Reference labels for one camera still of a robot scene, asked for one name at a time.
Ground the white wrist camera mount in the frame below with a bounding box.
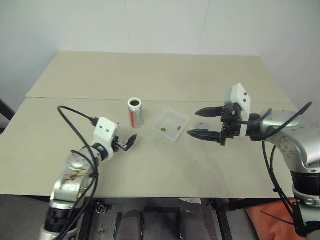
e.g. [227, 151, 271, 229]
[224, 83, 252, 139]
[91, 116, 121, 161]

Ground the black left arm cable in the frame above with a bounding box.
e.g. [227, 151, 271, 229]
[56, 105, 101, 240]

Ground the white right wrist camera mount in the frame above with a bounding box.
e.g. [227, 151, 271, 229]
[224, 83, 252, 139]

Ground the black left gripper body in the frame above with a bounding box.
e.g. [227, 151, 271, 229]
[112, 135, 127, 153]

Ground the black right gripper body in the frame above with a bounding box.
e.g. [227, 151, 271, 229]
[219, 105, 243, 147]

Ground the dark rounded shape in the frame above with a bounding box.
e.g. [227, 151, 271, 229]
[118, 209, 141, 240]

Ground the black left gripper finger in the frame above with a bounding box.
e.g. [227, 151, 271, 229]
[123, 133, 139, 152]

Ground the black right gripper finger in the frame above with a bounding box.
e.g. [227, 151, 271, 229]
[195, 106, 226, 119]
[186, 129, 223, 146]

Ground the clear plastic tray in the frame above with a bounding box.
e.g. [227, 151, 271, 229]
[152, 107, 192, 144]

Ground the silver can with red stripe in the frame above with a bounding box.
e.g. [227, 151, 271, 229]
[127, 97, 146, 129]

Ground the black angled bar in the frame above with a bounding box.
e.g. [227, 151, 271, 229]
[0, 98, 16, 136]

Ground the orange cloth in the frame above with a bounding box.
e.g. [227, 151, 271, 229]
[245, 199, 301, 240]

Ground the black metal table frame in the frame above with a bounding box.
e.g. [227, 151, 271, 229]
[29, 196, 301, 240]

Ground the small silver metal bracket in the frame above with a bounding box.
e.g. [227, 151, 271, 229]
[95, 203, 111, 216]

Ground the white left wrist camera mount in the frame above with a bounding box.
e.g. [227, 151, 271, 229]
[91, 116, 121, 161]

